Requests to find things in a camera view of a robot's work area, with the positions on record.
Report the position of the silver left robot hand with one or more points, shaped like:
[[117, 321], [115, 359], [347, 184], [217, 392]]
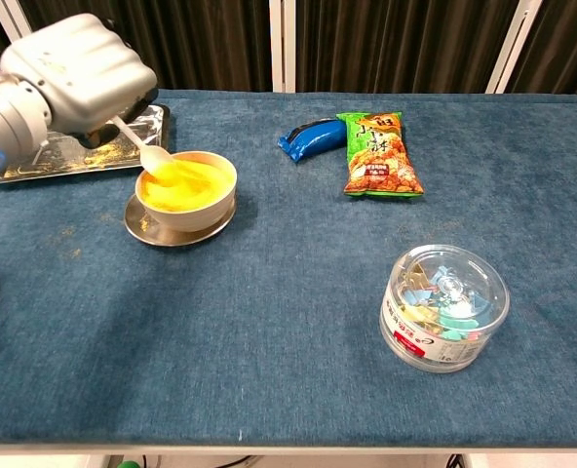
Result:
[[84, 73]]

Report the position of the white plastic spoon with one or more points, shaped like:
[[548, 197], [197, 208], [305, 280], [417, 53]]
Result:
[[154, 157]]

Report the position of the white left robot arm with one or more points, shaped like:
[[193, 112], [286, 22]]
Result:
[[6, 122]]

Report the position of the rectangular steel tray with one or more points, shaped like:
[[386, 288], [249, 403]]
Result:
[[74, 158]]

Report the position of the cream bowl with yellow powder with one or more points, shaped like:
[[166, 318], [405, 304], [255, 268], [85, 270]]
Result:
[[196, 214]]

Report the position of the round steel saucer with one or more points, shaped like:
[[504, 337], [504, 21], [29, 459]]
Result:
[[147, 229]]

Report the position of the blue snack packet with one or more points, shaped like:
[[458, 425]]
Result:
[[318, 139]]

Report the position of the blue table cloth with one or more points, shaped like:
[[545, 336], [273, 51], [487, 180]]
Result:
[[269, 292]]

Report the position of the green snack bag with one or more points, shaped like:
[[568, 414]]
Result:
[[378, 156]]

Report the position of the clear round clip container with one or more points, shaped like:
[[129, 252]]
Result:
[[444, 312]]

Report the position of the white frame post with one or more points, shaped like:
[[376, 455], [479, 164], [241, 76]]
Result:
[[515, 44], [11, 17], [282, 44]]

